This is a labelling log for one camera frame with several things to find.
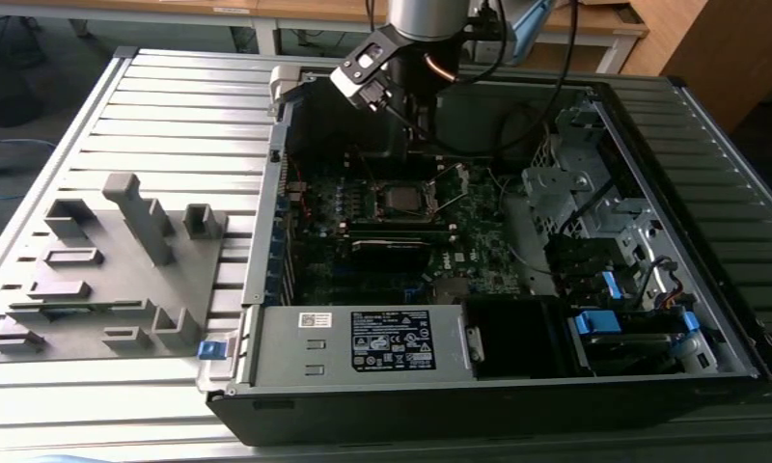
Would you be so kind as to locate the black chair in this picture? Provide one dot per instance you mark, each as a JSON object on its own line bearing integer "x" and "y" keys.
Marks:
{"x": 7, "y": 72}

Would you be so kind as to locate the metal drive cage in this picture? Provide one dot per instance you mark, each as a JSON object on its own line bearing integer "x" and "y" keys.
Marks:
{"x": 554, "y": 183}

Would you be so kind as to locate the green motherboard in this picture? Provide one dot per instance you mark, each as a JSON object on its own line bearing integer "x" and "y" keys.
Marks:
{"x": 489, "y": 241}

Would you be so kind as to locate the RAM stick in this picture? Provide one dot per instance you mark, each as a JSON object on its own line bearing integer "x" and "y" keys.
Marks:
{"x": 399, "y": 226}

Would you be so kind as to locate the silver power supply unit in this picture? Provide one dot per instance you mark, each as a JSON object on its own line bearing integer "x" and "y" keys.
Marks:
{"x": 283, "y": 347}

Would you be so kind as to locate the wooden desk white frame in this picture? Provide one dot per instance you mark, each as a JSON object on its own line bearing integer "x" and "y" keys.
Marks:
{"x": 315, "y": 9}

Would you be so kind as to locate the black hard disk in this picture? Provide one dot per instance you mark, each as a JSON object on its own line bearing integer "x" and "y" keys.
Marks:
{"x": 625, "y": 349}

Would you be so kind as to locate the blue plastic tab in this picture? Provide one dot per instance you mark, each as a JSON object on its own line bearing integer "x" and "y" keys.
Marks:
{"x": 689, "y": 322}
{"x": 609, "y": 284}

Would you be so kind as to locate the blue disk carrier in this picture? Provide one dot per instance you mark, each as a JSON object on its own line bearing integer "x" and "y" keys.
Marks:
{"x": 596, "y": 320}

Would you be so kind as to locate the wooden cabinet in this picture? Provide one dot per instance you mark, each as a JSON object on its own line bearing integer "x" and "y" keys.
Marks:
{"x": 714, "y": 48}

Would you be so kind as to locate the black graphics card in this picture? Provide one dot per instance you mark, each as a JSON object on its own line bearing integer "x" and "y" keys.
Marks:
{"x": 390, "y": 260}

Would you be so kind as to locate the CPU socket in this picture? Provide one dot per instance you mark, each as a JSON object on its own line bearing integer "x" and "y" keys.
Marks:
{"x": 379, "y": 205}

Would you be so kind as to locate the grey parts rack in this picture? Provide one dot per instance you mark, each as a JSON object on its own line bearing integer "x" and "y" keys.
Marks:
{"x": 122, "y": 270}

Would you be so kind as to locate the blue case latch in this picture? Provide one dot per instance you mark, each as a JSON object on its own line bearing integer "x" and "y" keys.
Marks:
{"x": 211, "y": 350}

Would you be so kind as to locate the black open PC case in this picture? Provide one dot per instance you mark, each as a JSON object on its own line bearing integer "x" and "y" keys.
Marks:
{"x": 489, "y": 415}

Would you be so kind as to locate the pale blue teach pendant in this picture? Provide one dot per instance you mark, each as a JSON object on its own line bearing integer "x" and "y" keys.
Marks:
{"x": 527, "y": 29}

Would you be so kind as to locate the chipset heatsink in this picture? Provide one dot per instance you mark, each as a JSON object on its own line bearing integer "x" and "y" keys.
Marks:
{"x": 453, "y": 288}

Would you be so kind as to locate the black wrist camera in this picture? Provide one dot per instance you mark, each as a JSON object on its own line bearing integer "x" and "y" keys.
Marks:
{"x": 363, "y": 67}

